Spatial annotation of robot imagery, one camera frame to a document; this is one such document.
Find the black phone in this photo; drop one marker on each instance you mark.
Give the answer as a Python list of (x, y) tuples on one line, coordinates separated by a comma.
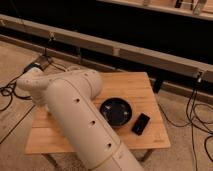
[(140, 124)]

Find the wooden shelf top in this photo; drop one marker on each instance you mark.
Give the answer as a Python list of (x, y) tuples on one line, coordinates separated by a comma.
[(200, 9)]

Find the black bowl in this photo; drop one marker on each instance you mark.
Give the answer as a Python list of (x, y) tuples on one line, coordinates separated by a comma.
[(116, 111)]

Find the wooden beam rail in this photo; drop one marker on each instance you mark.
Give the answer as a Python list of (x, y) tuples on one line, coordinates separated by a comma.
[(179, 65)]

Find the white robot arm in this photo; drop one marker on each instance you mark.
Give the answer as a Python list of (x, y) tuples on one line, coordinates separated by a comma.
[(69, 98)]

